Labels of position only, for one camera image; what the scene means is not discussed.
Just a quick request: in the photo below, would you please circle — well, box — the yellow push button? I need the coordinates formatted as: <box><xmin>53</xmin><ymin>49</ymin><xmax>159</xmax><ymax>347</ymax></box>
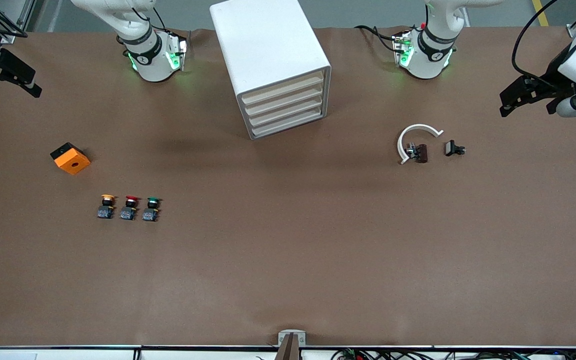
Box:
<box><xmin>97</xmin><ymin>194</ymin><xmax>117</xmax><ymax>220</ymax></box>

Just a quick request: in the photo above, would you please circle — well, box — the white plastic drawer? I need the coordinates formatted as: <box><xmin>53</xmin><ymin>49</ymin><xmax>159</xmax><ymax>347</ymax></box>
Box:
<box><xmin>247</xmin><ymin>96</ymin><xmax>326</xmax><ymax>127</ymax></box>
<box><xmin>250</xmin><ymin>106</ymin><xmax>326</xmax><ymax>138</ymax></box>
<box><xmin>240</xmin><ymin>71</ymin><xmax>326</xmax><ymax>106</ymax></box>
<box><xmin>244</xmin><ymin>84</ymin><xmax>326</xmax><ymax>117</ymax></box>

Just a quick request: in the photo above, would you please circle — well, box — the red push button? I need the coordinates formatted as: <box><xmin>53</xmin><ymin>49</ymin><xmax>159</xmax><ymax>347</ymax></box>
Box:
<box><xmin>120</xmin><ymin>195</ymin><xmax>140</xmax><ymax>221</ymax></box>

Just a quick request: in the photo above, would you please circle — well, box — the green push button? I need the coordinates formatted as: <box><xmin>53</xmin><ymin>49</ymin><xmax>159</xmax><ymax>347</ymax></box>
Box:
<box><xmin>142</xmin><ymin>196</ymin><xmax>162</xmax><ymax>222</ymax></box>

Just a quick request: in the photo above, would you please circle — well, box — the white drawer cabinet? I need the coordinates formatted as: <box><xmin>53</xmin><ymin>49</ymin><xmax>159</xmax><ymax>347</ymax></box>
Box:
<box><xmin>210</xmin><ymin>0</ymin><xmax>332</xmax><ymax>141</ymax></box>

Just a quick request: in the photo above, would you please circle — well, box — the orange box with hole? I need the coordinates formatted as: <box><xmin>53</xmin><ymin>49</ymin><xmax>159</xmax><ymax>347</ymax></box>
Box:
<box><xmin>50</xmin><ymin>142</ymin><xmax>91</xmax><ymax>176</ymax></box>

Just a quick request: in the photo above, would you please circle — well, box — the small brown component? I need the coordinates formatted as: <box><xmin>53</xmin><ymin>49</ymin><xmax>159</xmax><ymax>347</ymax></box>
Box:
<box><xmin>406</xmin><ymin>143</ymin><xmax>429</xmax><ymax>164</ymax></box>

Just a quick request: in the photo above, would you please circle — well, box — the white curved plastic piece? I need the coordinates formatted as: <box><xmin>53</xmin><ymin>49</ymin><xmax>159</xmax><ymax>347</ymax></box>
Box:
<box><xmin>397</xmin><ymin>123</ymin><xmax>444</xmax><ymax>165</ymax></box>

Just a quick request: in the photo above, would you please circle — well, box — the metal clamp at table edge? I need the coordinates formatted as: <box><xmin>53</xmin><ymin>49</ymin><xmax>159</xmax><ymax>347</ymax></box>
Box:
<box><xmin>274</xmin><ymin>334</ymin><xmax>302</xmax><ymax>360</ymax></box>

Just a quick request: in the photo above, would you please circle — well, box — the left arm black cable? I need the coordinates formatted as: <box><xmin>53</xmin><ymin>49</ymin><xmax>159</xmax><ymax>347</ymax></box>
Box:
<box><xmin>512</xmin><ymin>0</ymin><xmax>571</xmax><ymax>78</ymax></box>

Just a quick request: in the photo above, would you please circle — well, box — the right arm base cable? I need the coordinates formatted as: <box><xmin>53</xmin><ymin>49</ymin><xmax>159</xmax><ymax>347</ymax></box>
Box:
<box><xmin>150</xmin><ymin>6</ymin><xmax>191</xmax><ymax>36</ymax></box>

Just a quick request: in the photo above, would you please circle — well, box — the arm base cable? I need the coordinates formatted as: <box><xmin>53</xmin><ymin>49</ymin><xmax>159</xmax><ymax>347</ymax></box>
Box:
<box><xmin>150</xmin><ymin>6</ymin><xmax>191</xmax><ymax>36</ymax></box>
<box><xmin>354</xmin><ymin>24</ymin><xmax>404</xmax><ymax>53</ymax></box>

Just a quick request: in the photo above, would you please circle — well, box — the left arm base cable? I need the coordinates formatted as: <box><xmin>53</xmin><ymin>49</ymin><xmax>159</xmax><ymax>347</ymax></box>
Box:
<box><xmin>354</xmin><ymin>24</ymin><xmax>404</xmax><ymax>53</ymax></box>

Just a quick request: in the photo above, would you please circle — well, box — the white table edge rail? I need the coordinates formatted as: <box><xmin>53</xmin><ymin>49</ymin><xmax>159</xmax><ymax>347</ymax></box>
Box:
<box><xmin>0</xmin><ymin>344</ymin><xmax>576</xmax><ymax>360</ymax></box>

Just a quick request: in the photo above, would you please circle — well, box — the tangled cable bundle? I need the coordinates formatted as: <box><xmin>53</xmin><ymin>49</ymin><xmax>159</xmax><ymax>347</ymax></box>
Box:
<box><xmin>330</xmin><ymin>347</ymin><xmax>576</xmax><ymax>360</ymax></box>

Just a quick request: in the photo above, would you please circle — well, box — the grey metal bracket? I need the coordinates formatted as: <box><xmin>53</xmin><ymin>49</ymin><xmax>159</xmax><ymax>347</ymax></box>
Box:
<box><xmin>278</xmin><ymin>330</ymin><xmax>307</xmax><ymax>347</ymax></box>

